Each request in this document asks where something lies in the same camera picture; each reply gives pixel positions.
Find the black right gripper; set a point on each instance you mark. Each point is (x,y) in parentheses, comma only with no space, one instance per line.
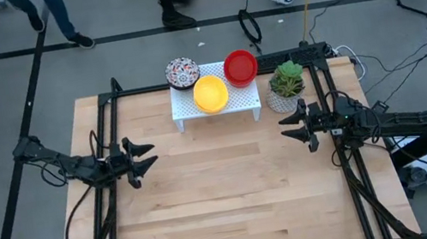
(325,124)

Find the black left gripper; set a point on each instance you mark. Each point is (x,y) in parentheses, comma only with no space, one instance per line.
(119,165)

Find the red plastic mini bowl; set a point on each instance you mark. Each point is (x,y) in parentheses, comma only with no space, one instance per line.
(241,85)
(240,67)

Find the yellow plastic mini bowl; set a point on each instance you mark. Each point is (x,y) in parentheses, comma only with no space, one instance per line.
(210,93)

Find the floral patterned ceramic bowl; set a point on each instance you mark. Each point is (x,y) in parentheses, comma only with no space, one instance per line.
(182,72)

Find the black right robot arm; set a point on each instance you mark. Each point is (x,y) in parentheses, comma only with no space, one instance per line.
(405,122)

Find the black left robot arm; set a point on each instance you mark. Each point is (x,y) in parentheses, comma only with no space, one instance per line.
(73,164)

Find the succulent plant in patterned pot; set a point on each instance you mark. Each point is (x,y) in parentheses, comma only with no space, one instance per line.
(287,79)

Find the white perforated metal shelf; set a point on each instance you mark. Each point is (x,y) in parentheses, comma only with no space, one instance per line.
(245,99)

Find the black perforated power strip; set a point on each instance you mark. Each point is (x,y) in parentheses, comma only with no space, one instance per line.
(294,57)

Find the black aluminium table frame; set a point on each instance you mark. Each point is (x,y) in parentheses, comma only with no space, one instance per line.
(135,92)

